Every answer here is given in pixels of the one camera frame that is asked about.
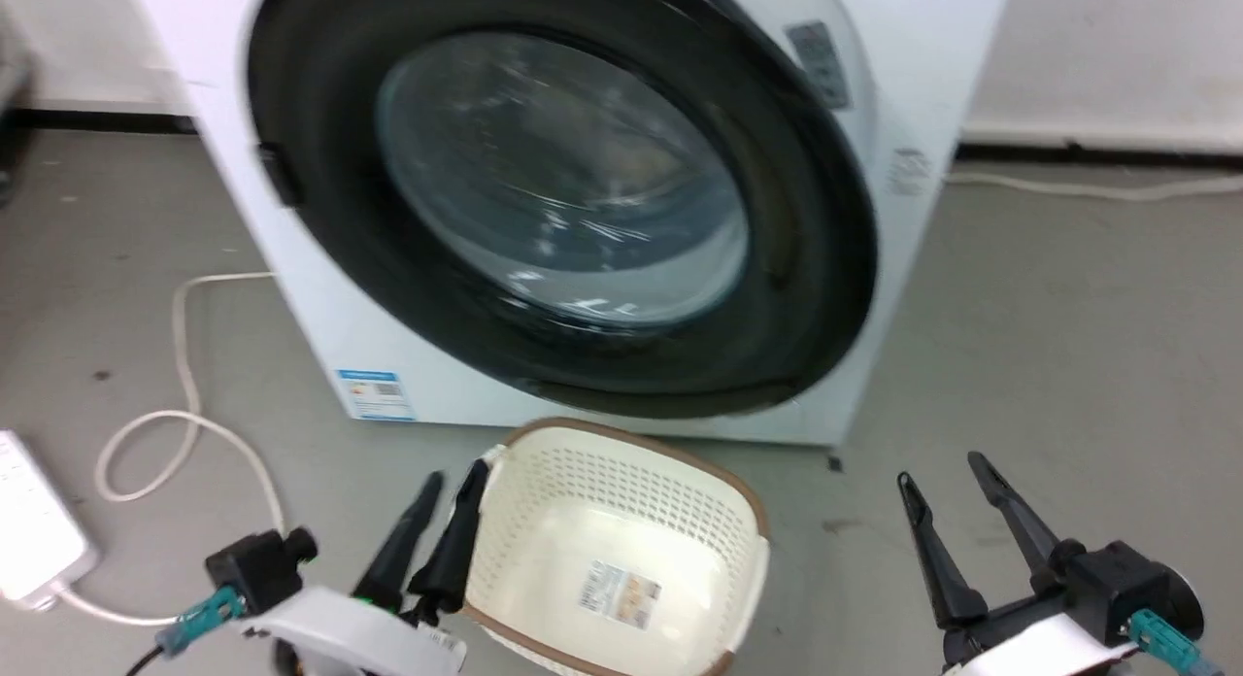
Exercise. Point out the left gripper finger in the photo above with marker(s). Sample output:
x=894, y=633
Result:
x=403, y=545
x=452, y=559

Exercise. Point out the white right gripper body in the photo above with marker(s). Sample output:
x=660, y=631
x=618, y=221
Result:
x=1039, y=647

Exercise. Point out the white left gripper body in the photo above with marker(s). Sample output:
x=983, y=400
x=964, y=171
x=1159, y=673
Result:
x=340, y=637

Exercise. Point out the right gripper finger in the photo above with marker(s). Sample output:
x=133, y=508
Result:
x=942, y=569
x=1024, y=525

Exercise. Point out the white front-load washing machine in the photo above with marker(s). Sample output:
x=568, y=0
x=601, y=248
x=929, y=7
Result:
x=320, y=297

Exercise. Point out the round black glass washer door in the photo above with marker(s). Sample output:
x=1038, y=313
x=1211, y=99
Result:
x=796, y=297

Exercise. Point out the blue energy label sticker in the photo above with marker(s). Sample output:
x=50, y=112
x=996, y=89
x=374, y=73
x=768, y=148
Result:
x=374, y=394

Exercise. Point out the basket product label sticker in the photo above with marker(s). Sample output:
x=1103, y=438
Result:
x=620, y=594

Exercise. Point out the cream perforated laundry basket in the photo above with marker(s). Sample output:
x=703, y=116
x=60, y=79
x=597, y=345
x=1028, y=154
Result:
x=621, y=521

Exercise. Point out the white power strip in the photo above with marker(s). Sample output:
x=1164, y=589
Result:
x=29, y=530

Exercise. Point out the grey instruction sticker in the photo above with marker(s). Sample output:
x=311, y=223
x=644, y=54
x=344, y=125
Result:
x=819, y=64

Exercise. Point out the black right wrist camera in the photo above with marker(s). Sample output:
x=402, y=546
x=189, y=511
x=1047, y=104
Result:
x=1117, y=579

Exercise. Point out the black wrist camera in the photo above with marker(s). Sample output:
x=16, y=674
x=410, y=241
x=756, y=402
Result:
x=257, y=564
x=1117, y=579

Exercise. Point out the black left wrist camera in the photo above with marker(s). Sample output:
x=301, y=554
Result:
x=257, y=564

